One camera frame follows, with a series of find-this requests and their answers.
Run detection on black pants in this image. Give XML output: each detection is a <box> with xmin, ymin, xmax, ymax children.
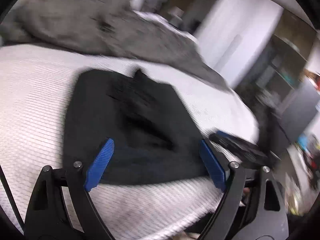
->
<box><xmin>62</xmin><ymin>69</ymin><xmax>207</xmax><ymax>185</ymax></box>

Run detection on dark shelving unit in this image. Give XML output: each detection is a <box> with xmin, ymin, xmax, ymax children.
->
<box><xmin>236</xmin><ymin>10</ymin><xmax>319</xmax><ymax>154</ymax></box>

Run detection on white honeycomb mattress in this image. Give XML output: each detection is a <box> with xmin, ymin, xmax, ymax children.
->
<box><xmin>1</xmin><ymin>44</ymin><xmax>259</xmax><ymax>239</ymax></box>

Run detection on grey crumpled duvet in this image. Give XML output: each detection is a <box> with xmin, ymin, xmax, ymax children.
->
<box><xmin>1</xmin><ymin>0</ymin><xmax>229</xmax><ymax>91</ymax></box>

